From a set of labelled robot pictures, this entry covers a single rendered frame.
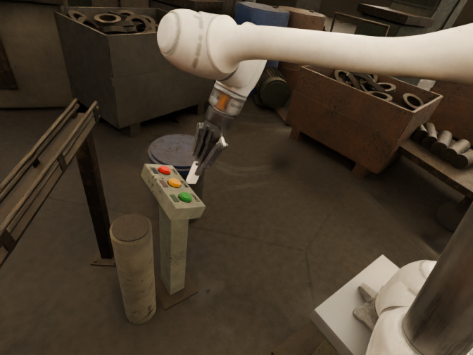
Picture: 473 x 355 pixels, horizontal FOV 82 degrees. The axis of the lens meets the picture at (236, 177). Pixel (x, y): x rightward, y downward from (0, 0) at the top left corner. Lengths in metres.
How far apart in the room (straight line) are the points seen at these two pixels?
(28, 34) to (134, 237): 1.99
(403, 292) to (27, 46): 2.60
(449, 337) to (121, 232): 0.78
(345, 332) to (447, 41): 0.76
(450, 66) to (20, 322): 1.49
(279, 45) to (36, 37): 2.24
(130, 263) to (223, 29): 0.70
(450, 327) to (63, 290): 1.32
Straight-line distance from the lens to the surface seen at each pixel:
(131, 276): 1.00
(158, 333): 1.28
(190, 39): 0.54
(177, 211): 0.81
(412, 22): 4.69
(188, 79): 2.47
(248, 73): 0.68
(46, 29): 2.58
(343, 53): 0.54
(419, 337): 0.65
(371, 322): 0.99
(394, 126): 2.17
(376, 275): 1.12
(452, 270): 0.53
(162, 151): 1.37
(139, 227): 0.89
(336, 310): 0.98
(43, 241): 1.65
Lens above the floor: 1.19
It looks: 37 degrees down
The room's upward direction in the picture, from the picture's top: 11 degrees clockwise
